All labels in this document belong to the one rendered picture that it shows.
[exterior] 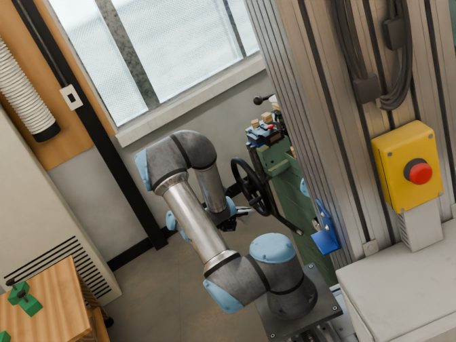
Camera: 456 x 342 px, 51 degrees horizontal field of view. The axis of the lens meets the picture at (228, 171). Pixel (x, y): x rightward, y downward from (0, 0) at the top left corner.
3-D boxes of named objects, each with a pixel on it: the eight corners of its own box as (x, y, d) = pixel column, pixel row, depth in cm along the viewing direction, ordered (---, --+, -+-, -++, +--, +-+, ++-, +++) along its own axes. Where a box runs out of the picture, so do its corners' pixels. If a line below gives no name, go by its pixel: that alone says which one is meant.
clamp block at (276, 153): (252, 159, 211) (245, 142, 206) (277, 144, 214) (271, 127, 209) (268, 170, 198) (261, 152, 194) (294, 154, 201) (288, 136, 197)
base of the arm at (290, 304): (326, 306, 137) (316, 281, 132) (277, 328, 137) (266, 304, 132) (307, 273, 150) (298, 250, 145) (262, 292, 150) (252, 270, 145)
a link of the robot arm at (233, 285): (273, 288, 127) (170, 127, 142) (225, 319, 124) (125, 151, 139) (268, 292, 138) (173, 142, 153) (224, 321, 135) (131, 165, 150)
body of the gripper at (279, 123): (269, 109, 171) (288, 118, 161) (290, 102, 174) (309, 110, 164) (273, 129, 175) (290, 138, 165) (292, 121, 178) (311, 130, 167)
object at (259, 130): (248, 142, 205) (243, 131, 203) (269, 129, 208) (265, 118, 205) (262, 150, 194) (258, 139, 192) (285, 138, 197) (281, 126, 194)
